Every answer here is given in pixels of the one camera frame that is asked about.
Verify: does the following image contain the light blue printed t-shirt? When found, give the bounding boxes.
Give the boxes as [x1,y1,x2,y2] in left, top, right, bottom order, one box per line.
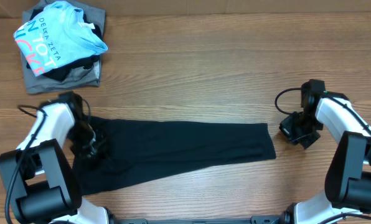
[13,1,108,77]

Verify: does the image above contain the folded grey t-shirt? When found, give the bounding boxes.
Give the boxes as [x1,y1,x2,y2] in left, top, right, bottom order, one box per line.
[21,1,106,95]

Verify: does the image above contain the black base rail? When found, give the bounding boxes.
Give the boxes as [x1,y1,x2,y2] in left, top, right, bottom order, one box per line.
[110,215,280,224]

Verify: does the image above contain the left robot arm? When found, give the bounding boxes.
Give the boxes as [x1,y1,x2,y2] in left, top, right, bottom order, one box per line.
[0,91,116,223]

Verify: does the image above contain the black t-shirt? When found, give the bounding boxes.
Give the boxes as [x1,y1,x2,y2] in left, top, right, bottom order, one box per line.
[72,117,276,195]

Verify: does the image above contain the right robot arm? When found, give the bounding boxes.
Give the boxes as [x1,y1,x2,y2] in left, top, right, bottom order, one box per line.
[276,79,371,223]

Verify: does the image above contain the folded black garment in stack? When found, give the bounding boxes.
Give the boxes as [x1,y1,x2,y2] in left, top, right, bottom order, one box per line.
[30,7,102,82]

